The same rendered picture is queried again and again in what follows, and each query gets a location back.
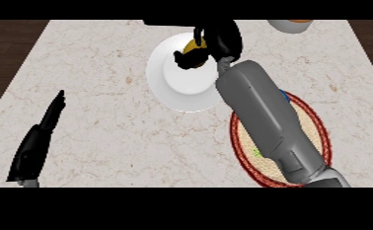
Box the yellow lemon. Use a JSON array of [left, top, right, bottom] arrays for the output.
[[183, 38, 210, 68]]

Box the red-rimmed woven placemat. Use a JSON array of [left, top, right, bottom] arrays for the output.
[[229, 89, 334, 189]]

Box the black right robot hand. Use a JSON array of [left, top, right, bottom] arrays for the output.
[[173, 19, 244, 71]]

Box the white bowl with orange contents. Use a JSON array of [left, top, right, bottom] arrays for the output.
[[266, 19, 313, 35]]

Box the white round plate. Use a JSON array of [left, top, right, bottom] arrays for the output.
[[147, 32, 225, 114]]

